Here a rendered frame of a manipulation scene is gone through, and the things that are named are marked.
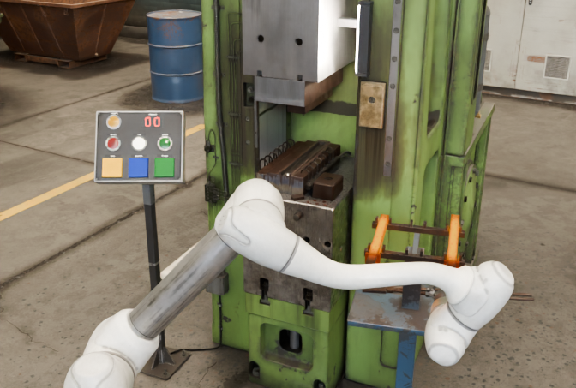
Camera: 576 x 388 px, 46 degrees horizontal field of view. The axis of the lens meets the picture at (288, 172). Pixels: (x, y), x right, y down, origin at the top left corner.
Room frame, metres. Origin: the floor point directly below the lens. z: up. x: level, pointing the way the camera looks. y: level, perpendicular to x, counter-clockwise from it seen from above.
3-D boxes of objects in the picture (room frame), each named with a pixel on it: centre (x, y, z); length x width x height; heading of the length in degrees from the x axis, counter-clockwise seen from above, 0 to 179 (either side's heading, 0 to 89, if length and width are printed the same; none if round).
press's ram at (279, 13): (2.60, -0.09, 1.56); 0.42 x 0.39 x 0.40; 157
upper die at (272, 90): (2.61, -0.05, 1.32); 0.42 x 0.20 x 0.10; 157
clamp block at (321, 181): (2.40, -0.15, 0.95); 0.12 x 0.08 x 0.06; 157
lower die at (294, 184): (2.61, -0.05, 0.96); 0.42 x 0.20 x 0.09; 157
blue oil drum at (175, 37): (7.17, 1.19, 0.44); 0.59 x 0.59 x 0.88
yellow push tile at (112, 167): (2.44, 0.68, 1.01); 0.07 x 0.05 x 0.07; 92
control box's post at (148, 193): (2.57, 0.57, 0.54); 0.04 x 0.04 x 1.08; 67
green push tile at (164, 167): (2.44, 0.48, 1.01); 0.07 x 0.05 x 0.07; 92
